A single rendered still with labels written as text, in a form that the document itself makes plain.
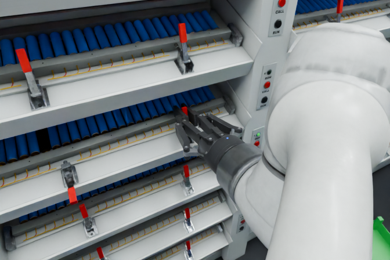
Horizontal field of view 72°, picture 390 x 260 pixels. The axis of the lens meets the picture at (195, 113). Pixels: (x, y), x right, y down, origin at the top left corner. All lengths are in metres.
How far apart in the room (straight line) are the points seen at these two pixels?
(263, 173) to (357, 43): 0.17
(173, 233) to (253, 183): 0.61
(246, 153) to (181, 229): 0.57
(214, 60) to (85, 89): 0.26
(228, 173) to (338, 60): 0.23
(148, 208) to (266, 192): 0.48
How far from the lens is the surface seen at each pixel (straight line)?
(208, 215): 0.97
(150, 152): 0.64
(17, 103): 0.52
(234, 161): 0.42
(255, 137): 0.77
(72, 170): 0.61
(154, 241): 0.93
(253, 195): 0.37
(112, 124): 0.65
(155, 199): 0.78
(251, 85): 0.65
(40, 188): 0.64
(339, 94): 0.26
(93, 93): 0.51
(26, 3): 0.45
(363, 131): 0.24
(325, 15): 0.84
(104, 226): 0.77
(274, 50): 0.65
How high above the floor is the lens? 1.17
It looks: 36 degrees down
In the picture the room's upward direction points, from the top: straight up
